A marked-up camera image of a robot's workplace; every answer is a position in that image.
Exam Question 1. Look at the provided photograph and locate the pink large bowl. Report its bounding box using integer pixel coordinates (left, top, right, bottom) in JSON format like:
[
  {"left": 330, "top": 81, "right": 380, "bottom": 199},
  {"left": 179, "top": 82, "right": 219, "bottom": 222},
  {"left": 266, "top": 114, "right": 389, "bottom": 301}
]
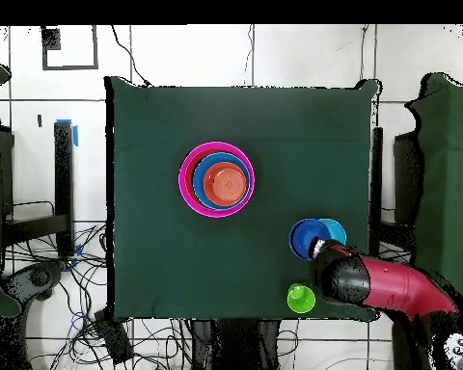
[{"left": 177, "top": 141, "right": 257, "bottom": 220}]

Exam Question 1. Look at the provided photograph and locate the light blue small bowl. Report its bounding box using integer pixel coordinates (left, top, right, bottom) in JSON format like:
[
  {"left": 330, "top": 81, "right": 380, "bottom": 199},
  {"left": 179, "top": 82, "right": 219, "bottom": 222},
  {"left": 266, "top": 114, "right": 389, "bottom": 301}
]
[{"left": 317, "top": 218, "right": 347, "bottom": 247}]

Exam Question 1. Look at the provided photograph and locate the blue medium bowl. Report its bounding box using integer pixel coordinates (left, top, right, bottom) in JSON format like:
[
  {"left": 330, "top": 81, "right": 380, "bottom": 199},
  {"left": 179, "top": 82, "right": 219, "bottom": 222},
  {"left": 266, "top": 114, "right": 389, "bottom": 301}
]
[{"left": 191, "top": 151, "right": 252, "bottom": 211}]

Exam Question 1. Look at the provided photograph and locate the dark blue small bowl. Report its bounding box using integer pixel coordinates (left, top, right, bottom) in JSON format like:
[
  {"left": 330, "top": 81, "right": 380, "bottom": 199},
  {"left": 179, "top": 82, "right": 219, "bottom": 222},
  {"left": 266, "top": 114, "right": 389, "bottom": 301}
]
[{"left": 287, "top": 218, "right": 332, "bottom": 262}]

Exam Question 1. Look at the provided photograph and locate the black post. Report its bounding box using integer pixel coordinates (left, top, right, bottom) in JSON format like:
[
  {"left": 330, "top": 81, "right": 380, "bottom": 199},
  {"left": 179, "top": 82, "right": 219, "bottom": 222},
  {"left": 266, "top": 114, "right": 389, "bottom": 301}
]
[{"left": 369, "top": 126, "right": 385, "bottom": 257}]

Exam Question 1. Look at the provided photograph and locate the black floor stand base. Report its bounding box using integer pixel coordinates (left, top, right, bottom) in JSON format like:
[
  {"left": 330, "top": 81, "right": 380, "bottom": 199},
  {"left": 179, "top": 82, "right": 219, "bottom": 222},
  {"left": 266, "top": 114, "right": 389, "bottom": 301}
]
[{"left": 1, "top": 259, "right": 68, "bottom": 304}]

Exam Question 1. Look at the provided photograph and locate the orange small bowl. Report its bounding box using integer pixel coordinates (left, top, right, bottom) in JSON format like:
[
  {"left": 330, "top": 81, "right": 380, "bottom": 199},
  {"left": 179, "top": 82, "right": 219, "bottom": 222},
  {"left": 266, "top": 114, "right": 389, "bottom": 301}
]
[{"left": 203, "top": 161, "right": 249, "bottom": 206}]

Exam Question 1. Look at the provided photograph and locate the dark green tablecloth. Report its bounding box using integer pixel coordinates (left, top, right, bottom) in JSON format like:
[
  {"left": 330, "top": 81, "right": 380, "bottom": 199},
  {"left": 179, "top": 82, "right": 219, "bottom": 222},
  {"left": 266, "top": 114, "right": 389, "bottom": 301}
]
[{"left": 104, "top": 75, "right": 379, "bottom": 323}]

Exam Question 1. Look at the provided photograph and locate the black cable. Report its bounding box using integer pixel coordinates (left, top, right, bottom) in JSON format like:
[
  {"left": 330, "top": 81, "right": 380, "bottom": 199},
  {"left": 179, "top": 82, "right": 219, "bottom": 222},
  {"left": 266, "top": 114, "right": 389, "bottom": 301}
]
[{"left": 110, "top": 24, "right": 152, "bottom": 89}]

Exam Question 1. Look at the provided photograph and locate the black power strip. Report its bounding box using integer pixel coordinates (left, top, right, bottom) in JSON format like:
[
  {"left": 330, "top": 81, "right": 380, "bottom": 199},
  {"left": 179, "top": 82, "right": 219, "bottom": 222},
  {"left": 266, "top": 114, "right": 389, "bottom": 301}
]
[{"left": 93, "top": 307, "right": 135, "bottom": 365}]

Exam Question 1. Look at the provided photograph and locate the black square floor frame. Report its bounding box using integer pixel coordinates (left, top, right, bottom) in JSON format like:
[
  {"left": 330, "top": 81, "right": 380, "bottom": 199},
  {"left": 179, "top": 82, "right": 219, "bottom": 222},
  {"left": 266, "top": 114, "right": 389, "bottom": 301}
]
[{"left": 41, "top": 24, "right": 100, "bottom": 71}]

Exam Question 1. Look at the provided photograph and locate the green plastic cup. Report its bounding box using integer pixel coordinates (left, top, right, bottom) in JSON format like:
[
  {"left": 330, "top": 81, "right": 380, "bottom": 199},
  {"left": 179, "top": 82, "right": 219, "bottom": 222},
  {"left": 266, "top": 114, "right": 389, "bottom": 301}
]
[{"left": 286, "top": 282, "right": 316, "bottom": 314}]

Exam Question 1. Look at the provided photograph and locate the black frame with blue tape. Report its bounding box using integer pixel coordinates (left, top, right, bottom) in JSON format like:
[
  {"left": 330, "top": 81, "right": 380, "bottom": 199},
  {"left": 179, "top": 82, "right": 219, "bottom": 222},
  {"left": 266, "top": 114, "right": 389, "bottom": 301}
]
[{"left": 0, "top": 118, "right": 80, "bottom": 273}]

